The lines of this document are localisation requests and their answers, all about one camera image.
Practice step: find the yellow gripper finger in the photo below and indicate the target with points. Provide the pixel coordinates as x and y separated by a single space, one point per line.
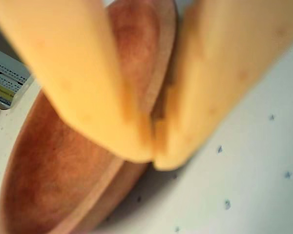
222 73
70 73

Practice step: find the white printed box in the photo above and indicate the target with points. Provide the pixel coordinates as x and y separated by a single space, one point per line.
7 80

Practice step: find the round wooden bowl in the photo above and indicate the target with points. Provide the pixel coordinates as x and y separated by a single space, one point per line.
51 175

